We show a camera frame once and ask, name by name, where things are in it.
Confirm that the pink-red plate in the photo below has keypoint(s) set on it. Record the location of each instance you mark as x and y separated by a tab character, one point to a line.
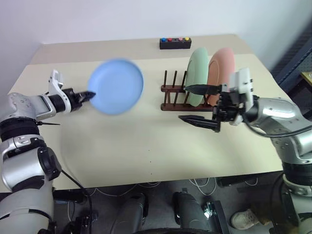
220	65

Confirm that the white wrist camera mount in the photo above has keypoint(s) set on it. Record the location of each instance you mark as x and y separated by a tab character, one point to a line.
243	83
54	80

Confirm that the blue plate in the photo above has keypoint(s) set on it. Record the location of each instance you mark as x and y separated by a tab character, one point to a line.
115	85

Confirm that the black table frame bar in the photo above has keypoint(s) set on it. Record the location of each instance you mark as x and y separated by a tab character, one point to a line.
243	181

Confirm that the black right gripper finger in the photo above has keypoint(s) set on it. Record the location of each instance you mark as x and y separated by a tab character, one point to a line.
202	89
202	122

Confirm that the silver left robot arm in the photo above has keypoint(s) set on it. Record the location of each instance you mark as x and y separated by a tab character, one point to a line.
22	151

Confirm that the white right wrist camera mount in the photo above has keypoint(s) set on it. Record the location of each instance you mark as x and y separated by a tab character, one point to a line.
243	83

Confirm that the black box with coloured buttons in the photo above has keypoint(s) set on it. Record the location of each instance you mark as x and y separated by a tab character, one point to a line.
175	45

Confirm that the black metal stand leg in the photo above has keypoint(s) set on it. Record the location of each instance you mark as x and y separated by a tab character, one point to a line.
219	217

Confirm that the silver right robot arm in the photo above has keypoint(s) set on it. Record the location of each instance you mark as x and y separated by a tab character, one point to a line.
290	126

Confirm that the dark perforated panel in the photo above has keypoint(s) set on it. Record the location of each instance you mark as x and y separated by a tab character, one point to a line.
295	53

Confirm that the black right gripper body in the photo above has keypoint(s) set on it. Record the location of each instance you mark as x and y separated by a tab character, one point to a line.
229	107

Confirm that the white shoe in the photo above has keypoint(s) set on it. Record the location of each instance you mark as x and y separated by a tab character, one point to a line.
245	218

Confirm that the green plate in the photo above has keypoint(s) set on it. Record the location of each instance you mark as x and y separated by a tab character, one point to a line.
196	68

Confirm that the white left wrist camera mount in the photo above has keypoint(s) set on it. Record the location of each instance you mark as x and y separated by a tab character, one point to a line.
54	80

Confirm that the dark rounded grey shape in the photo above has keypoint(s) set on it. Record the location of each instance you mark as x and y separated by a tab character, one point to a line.
187	212
130	209

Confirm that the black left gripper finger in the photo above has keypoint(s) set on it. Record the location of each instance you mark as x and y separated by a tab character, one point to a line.
86	99
88	93

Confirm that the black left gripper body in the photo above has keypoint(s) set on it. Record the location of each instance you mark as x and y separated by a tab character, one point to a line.
74	100

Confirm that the dark wooden dish rack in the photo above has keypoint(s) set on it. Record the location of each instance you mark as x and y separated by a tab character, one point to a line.
175	107

